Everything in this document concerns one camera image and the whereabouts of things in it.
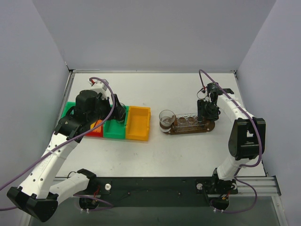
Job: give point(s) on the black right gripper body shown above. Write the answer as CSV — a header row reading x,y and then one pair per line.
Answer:
x,y
201,106

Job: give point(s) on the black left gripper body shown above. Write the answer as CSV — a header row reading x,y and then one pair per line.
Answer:
x,y
115,106

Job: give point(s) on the clear glass cup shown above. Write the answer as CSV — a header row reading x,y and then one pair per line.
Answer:
x,y
166,119
121,113

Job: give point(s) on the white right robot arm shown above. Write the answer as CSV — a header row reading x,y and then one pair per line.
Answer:
x,y
247,138

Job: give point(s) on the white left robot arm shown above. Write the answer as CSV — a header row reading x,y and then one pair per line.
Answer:
x,y
36,195

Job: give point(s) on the dark wooden oval tray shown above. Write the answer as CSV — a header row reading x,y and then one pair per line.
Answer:
x,y
210,126

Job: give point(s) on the green bin with cups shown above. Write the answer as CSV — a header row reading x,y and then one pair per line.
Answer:
x,y
115,129

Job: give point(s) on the yellow bin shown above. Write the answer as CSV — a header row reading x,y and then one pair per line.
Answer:
x,y
138,123

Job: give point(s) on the green bin with toothbrushes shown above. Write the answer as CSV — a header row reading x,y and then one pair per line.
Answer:
x,y
68,105

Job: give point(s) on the red bin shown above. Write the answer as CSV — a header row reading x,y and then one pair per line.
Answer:
x,y
95,134

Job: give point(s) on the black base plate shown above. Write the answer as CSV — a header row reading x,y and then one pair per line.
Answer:
x,y
159,191

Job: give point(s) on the aluminium frame rail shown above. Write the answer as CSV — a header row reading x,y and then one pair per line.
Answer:
x,y
262,186

